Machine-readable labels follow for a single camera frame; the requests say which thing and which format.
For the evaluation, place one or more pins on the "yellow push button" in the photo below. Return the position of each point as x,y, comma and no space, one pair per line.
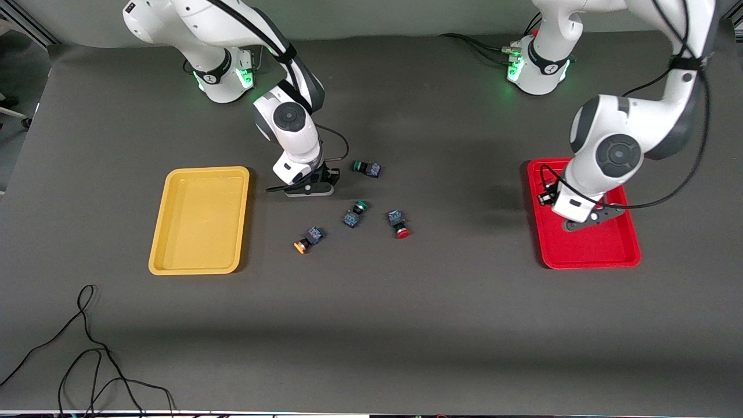
310,238

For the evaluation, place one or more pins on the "red push button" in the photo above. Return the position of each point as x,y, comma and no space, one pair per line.
397,222

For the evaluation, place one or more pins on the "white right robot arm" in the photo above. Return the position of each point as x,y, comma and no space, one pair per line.
191,23

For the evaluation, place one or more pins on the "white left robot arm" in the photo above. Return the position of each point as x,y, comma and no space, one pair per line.
638,116

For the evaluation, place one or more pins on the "red plastic tray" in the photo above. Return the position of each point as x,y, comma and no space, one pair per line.
609,249

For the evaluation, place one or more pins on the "green push button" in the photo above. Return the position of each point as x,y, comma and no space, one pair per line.
353,217
368,169

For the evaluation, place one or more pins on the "yellow plastic tray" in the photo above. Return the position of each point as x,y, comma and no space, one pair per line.
200,220

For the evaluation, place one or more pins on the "dark grey table mat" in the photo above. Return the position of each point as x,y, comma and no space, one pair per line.
371,319

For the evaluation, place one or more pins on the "black chair base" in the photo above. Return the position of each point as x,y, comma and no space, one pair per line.
7,101

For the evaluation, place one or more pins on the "aluminium frame profile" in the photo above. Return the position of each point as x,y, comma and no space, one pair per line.
35,26

